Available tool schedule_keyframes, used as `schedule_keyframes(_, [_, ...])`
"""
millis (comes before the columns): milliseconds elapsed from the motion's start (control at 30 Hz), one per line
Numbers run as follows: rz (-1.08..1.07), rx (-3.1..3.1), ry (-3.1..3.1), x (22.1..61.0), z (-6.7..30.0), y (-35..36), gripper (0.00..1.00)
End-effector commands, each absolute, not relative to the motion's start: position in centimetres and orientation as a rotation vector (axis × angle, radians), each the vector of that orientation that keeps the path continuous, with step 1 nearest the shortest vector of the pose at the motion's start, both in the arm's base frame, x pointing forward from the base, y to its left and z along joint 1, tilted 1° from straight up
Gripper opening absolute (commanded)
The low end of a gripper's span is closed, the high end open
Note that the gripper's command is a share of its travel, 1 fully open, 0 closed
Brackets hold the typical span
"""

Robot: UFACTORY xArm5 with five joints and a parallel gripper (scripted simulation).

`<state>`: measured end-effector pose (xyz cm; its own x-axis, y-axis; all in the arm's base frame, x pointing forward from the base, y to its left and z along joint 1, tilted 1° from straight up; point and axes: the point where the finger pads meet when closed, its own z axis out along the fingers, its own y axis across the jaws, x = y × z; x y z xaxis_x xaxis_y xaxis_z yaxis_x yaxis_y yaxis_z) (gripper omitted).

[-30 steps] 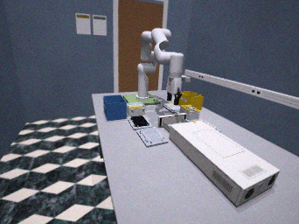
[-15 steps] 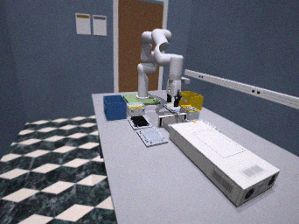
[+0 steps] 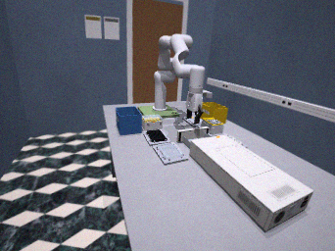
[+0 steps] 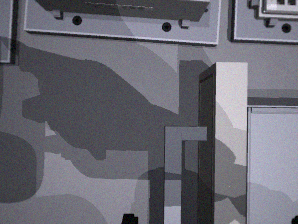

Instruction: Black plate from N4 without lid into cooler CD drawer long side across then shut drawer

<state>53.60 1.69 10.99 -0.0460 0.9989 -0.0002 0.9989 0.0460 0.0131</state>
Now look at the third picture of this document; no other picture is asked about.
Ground yellow open tray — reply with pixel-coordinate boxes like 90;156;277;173
200;102;228;124

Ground black multiwell plate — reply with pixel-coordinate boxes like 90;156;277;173
146;129;167;142

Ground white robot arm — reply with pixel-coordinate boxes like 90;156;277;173
153;34;213;111

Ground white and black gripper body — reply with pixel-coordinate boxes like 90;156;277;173
186;91;203;113

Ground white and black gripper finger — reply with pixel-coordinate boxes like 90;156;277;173
194;105;204;124
186;108;192;119

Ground blue plastic bin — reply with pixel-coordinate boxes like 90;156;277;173
116;106;142;135

